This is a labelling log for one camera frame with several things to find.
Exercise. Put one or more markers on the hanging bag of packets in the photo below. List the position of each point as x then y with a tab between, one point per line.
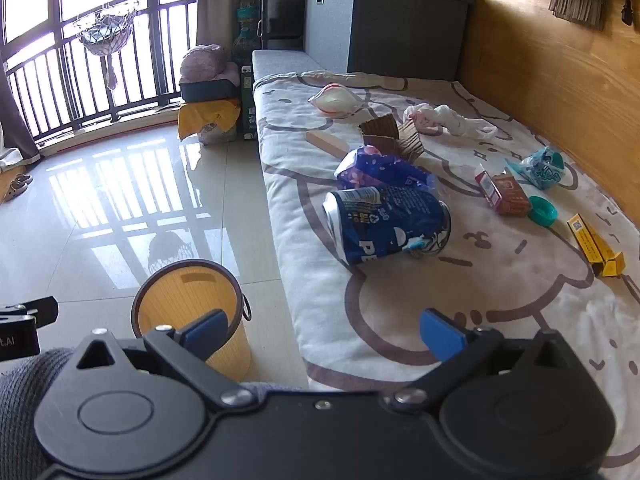
247	35

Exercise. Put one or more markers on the crushed blue drink can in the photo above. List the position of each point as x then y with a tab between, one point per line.
380	225

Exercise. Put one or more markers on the teal bottle cap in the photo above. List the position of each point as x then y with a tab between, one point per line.
542	211

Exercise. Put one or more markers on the grey fabric storage box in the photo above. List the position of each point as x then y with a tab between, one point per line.
400	25

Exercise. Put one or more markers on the white and orange plastic bag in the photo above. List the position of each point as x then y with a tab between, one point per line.
335	101

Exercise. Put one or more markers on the long yellow box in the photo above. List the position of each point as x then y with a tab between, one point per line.
592	245

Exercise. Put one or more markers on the small wooden block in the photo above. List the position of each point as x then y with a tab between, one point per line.
325	140

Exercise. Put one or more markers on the green cardboard box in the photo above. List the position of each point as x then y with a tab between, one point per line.
247	110

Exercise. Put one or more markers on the dark plastic tub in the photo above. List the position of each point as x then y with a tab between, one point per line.
210	91

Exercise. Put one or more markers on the dark window curtain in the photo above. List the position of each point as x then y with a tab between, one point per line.
15	125

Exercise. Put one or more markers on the pink cloth bundle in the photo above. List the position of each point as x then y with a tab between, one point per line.
205	60

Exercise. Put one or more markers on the printed blanket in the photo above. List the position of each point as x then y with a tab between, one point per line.
400	300

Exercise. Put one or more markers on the hanging net basket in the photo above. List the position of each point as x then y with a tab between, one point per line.
107	35

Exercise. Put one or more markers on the black balcony railing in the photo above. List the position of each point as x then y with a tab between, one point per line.
115	112

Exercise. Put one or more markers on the brown corrugated cardboard piece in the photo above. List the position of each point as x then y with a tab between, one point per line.
410	142

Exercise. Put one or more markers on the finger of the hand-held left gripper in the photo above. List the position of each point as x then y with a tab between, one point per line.
45	310

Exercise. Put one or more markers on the blue floral plastic wrapper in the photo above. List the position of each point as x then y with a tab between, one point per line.
370	167

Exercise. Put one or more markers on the small brown carton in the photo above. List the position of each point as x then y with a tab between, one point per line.
512	197

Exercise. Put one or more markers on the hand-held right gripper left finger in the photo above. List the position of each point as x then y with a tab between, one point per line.
210	329

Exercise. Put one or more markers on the small red and white carton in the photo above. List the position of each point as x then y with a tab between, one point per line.
485	186

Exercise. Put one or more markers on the yellow bin with brown rim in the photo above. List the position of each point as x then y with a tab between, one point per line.
170	300

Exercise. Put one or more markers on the grey slipper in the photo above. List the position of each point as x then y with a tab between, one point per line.
12	192
22	180

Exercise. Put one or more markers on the teal snack packet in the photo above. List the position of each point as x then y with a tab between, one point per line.
542	170

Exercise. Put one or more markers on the grey knitted clothing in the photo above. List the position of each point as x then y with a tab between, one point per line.
25	410

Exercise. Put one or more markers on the black drawer unit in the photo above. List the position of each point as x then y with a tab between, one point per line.
282	10

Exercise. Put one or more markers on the grey mattress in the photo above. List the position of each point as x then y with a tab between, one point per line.
280	62

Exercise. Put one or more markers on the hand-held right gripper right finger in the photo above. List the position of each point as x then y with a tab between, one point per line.
442	336

